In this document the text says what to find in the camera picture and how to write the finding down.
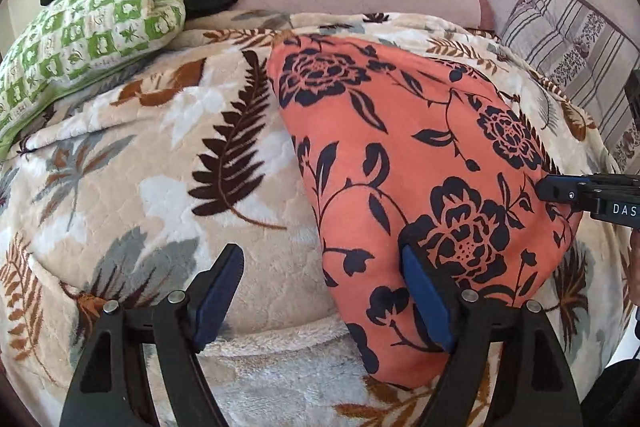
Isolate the green checked pillow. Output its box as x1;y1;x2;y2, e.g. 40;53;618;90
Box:
0;0;187;158

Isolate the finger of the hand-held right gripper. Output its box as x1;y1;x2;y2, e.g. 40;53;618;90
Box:
536;174;596;210

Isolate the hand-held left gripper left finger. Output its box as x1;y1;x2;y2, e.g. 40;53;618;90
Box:
60;243;246;427

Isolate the striped floral cushion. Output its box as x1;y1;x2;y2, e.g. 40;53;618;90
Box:
500;0;640;172

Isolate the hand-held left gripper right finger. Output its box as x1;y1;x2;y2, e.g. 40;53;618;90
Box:
398;234;583;427

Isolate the orange floral garment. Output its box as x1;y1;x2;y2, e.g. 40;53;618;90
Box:
266;32;585;392

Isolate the leaf-print fleece blanket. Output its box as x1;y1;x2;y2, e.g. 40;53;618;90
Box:
0;9;640;427

